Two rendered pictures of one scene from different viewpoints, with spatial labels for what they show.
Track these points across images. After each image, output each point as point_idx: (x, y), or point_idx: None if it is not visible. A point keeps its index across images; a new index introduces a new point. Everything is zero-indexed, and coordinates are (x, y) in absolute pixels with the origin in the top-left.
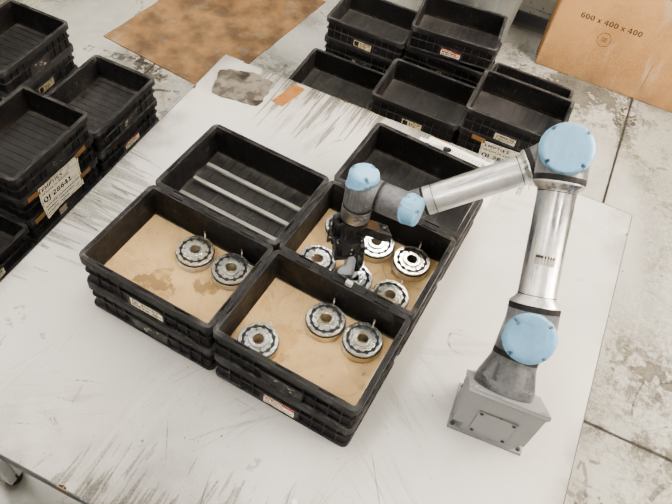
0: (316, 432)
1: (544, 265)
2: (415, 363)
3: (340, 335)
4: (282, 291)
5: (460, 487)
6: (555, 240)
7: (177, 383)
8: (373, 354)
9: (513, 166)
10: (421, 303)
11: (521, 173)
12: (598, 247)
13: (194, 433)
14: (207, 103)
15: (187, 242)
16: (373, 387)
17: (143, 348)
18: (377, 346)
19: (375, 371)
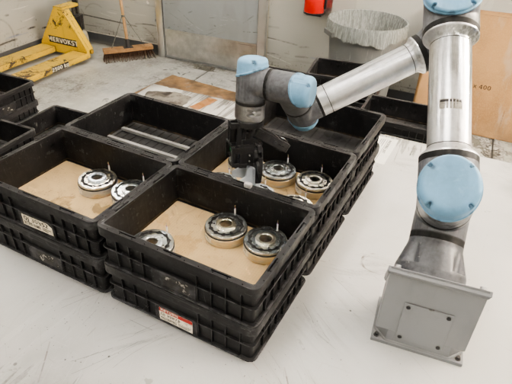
0: (219, 347)
1: (451, 107)
2: (328, 282)
3: (242, 241)
4: (183, 210)
5: None
6: (458, 81)
7: (68, 307)
8: (277, 251)
9: (401, 50)
10: (325, 199)
11: (410, 55)
12: (497, 187)
13: (78, 354)
14: None
15: (91, 173)
16: (276, 267)
17: (38, 277)
18: (282, 244)
19: (277, 254)
